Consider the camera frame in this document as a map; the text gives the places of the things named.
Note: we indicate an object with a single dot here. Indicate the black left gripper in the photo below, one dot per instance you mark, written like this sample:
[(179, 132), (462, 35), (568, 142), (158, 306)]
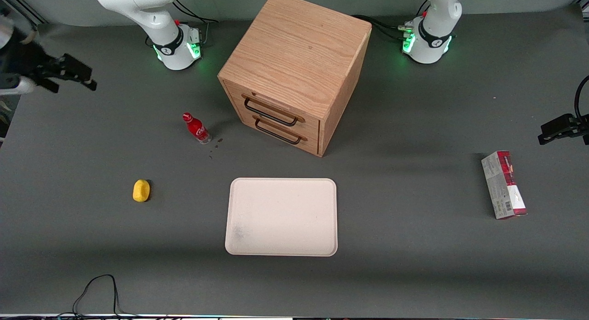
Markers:
[(580, 126)]

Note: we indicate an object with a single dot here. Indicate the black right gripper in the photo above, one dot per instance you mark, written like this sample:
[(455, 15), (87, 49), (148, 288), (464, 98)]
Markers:
[(25, 59)]

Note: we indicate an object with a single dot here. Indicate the red coke bottle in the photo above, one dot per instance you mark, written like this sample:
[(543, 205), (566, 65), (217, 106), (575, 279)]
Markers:
[(195, 126)]

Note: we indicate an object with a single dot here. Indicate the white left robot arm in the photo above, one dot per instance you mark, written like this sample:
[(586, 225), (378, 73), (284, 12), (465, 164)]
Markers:
[(435, 30)]

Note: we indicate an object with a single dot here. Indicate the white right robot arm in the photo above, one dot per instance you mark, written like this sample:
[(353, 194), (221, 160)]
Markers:
[(152, 16)]

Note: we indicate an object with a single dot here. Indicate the cream plastic tray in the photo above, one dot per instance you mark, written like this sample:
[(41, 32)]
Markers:
[(280, 216)]

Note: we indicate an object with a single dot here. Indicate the red plaid cardboard box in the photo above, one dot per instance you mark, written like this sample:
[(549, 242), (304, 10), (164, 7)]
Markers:
[(504, 186)]

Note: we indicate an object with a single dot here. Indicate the yellow lemon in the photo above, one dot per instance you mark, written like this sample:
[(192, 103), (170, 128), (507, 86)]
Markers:
[(141, 191)]

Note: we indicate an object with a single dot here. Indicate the wooden table edge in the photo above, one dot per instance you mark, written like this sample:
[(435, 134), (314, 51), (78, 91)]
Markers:
[(299, 43)]

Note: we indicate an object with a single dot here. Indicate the wooden drawer front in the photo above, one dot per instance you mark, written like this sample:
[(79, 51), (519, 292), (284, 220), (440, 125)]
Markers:
[(313, 126), (310, 145)]

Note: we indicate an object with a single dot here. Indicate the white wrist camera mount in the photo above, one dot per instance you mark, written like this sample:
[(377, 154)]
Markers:
[(16, 86)]

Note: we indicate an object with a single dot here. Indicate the metal frame rail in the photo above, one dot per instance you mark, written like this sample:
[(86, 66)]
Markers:
[(23, 7)]

